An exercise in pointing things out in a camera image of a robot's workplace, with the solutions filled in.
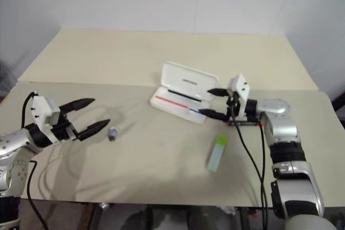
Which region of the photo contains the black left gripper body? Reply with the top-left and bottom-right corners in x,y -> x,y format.
51,107 -> 83,142

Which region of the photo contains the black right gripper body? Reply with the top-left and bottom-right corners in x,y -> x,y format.
223,92 -> 247,123

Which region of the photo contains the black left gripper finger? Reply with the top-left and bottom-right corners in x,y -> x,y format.
59,97 -> 96,116
79,119 -> 112,142

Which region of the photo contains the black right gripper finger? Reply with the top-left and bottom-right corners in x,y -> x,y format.
207,87 -> 229,97
199,108 -> 226,121

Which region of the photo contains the red and black pen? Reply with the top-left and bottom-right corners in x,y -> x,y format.
226,121 -> 264,127

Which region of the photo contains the white rectangular tray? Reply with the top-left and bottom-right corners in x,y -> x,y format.
149,61 -> 219,125

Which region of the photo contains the green rectangular eraser stick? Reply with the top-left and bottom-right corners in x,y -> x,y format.
206,134 -> 229,172

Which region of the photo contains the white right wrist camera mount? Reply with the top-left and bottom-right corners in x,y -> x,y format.
226,73 -> 251,119

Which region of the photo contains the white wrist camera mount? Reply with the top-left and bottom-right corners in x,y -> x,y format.
226,73 -> 251,119
31,95 -> 61,144

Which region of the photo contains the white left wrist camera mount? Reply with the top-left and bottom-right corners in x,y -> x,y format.
31,95 -> 61,144

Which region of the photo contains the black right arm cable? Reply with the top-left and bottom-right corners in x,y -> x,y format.
230,100 -> 269,230

